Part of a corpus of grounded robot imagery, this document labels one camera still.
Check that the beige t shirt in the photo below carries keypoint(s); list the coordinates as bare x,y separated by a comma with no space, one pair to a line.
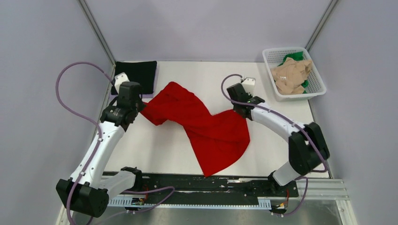
290,76

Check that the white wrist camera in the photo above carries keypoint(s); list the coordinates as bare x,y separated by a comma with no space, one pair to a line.
119,79
248,84

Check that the white plastic basket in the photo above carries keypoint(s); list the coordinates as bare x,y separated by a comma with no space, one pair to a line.
274,57

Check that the red t shirt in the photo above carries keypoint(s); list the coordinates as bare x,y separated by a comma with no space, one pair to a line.
218,140

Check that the folded black t shirt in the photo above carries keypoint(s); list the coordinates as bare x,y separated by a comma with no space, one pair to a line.
133,77

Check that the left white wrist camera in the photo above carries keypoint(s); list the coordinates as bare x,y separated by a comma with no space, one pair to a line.
119,79

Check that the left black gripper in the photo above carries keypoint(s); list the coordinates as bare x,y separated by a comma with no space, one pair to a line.
141,105

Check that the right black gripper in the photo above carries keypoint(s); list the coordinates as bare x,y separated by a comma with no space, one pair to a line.
250,96

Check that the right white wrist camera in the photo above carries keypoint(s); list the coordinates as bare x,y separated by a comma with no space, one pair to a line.
248,84

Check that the aluminium frame rail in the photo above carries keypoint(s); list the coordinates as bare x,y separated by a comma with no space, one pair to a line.
322,189

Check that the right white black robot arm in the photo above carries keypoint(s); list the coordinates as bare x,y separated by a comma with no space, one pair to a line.
307,148

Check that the folded lavender t shirt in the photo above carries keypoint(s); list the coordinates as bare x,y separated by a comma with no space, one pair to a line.
155,84

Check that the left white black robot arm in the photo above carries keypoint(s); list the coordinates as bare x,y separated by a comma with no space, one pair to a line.
84,191

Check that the green t shirt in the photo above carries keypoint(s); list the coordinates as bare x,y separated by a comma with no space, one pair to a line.
293,56

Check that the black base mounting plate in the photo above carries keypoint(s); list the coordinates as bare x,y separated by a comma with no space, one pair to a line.
197,199

